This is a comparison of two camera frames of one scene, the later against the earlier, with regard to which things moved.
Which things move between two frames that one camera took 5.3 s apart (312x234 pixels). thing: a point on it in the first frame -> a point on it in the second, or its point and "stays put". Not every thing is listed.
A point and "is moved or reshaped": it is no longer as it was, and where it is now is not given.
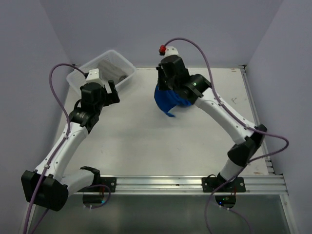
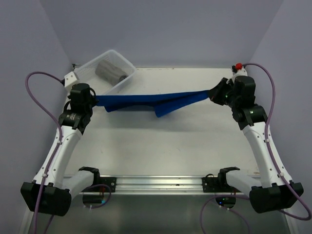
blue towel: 166,100 is moved or reshaped
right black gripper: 162,85 -> 215,94
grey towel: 112,70 stays put
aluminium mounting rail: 141,185 stays put
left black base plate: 109,181 stays put
